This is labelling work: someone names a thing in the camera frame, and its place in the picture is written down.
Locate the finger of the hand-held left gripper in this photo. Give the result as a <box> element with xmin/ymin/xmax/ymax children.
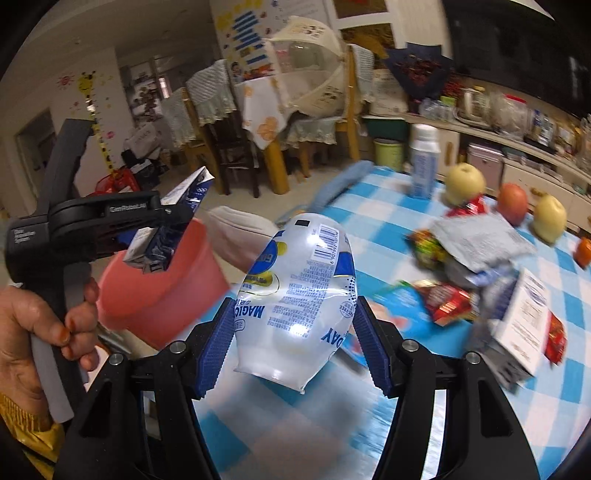
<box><xmin>95</xmin><ymin>222</ymin><xmax>153</xmax><ymax>260</ymax></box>
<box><xmin>158</xmin><ymin>196</ymin><xmax>197</xmax><ymax>229</ymax></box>

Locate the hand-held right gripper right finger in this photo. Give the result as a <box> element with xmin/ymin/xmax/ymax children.
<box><xmin>353</xmin><ymin>295</ymin><xmax>542</xmax><ymax>480</ymax></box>

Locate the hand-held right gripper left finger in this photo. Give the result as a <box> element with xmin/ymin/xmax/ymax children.
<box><xmin>53</xmin><ymin>296</ymin><xmax>237</xmax><ymax>480</ymax></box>

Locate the blue white milk carton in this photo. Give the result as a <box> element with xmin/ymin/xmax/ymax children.
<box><xmin>124</xmin><ymin>166</ymin><xmax>215</xmax><ymax>275</ymax></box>

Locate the pink plastic bucket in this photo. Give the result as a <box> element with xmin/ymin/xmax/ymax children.
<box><xmin>96</xmin><ymin>217</ymin><xmax>232</xmax><ymax>352</ymax></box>

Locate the white blue drink pouch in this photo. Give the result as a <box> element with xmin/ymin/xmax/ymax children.
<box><xmin>232</xmin><ymin>211</ymin><xmax>359</xmax><ymax>396</ymax></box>

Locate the large white foil packet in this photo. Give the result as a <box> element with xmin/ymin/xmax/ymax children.
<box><xmin>431</xmin><ymin>213</ymin><xmax>537</xmax><ymax>273</ymax></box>

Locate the person's left hand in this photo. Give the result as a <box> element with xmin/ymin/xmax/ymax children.
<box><xmin>0</xmin><ymin>277</ymin><xmax>101</xmax><ymax>418</ymax></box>

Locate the light blue packet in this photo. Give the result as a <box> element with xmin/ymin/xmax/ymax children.
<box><xmin>344</xmin><ymin>281</ymin><xmax>437</xmax><ymax>368</ymax></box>

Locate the white cushion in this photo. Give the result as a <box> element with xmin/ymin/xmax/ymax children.
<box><xmin>205</xmin><ymin>205</ymin><xmax>280</xmax><ymax>273</ymax></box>

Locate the red crinkled wrapper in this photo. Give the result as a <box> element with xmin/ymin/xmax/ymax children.
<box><xmin>413</xmin><ymin>279</ymin><xmax>481</xmax><ymax>326</ymax></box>

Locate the wooden chair with lace cover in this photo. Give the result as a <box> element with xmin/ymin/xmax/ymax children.
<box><xmin>344</xmin><ymin>44</ymin><xmax>376</xmax><ymax>162</ymax></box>
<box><xmin>161</xmin><ymin>88</ymin><xmax>200</xmax><ymax>155</ymax></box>
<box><xmin>185</xmin><ymin>59</ymin><xmax>242</xmax><ymax>195</ymax></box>

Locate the red yellow green wrapper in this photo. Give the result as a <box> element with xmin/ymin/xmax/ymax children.
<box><xmin>406</xmin><ymin>229</ymin><xmax>448</xmax><ymax>271</ymax></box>

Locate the blue checkered tablecloth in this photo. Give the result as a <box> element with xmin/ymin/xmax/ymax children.
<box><xmin>191</xmin><ymin>164</ymin><xmax>591</xmax><ymax>480</ymax></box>

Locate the orange print tablecloth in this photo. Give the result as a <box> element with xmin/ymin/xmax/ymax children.
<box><xmin>235</xmin><ymin>74</ymin><xmax>296</xmax><ymax>151</ymax></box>

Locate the white cardboard box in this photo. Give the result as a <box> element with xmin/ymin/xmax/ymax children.
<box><xmin>488</xmin><ymin>268</ymin><xmax>553</xmax><ymax>391</ymax></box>

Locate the blue chair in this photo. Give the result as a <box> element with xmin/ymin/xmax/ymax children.
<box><xmin>309</xmin><ymin>161</ymin><xmax>375</xmax><ymax>210</ymax></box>

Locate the red flat wrapper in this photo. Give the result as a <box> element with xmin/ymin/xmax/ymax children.
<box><xmin>545</xmin><ymin>314</ymin><xmax>568</xmax><ymax>366</ymax></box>

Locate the yellow apple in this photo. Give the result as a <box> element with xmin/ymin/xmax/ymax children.
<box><xmin>533</xmin><ymin>194</ymin><xmax>568</xmax><ymax>245</ymax></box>
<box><xmin>444</xmin><ymin>162</ymin><xmax>485</xmax><ymax>207</ymax></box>

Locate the mesh food cover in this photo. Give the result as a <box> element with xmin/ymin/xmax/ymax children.
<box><xmin>263</xmin><ymin>16</ymin><xmax>350</xmax><ymax>117</ymax></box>

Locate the green bin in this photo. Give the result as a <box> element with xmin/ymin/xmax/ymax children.
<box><xmin>373</xmin><ymin>137</ymin><xmax>406</xmax><ymax>172</ymax></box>

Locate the white plastic bottle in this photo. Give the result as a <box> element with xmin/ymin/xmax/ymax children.
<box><xmin>409</xmin><ymin>124</ymin><xmax>440</xmax><ymax>200</ymax></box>

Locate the red apple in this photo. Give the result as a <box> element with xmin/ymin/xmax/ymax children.
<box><xmin>496</xmin><ymin>183</ymin><xmax>528</xmax><ymax>226</ymax></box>

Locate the silver case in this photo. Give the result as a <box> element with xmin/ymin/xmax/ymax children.
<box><xmin>466</xmin><ymin>143</ymin><xmax>505</xmax><ymax>179</ymax></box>

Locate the white sack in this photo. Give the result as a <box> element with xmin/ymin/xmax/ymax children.
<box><xmin>369</xmin><ymin>69</ymin><xmax>410</xmax><ymax>116</ymax></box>

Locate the white kettle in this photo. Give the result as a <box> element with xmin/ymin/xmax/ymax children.
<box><xmin>459</xmin><ymin>88</ymin><xmax>486</xmax><ymax>123</ymax></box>

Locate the blue wrapped flower bouquet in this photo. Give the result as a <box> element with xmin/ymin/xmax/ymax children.
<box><xmin>385</xmin><ymin>43</ymin><xmax>455</xmax><ymax>109</ymax></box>

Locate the black television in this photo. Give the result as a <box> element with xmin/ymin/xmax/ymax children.
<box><xmin>443</xmin><ymin>0</ymin><xmax>591</xmax><ymax>118</ymax></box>

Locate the giraffe wall sticker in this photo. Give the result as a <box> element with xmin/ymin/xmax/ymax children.
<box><xmin>76</xmin><ymin>69</ymin><xmax>116</xmax><ymax>177</ymax></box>

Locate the wall poster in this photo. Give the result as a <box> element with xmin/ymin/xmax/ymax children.
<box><xmin>210</xmin><ymin>0</ymin><xmax>288</xmax><ymax>84</ymax></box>

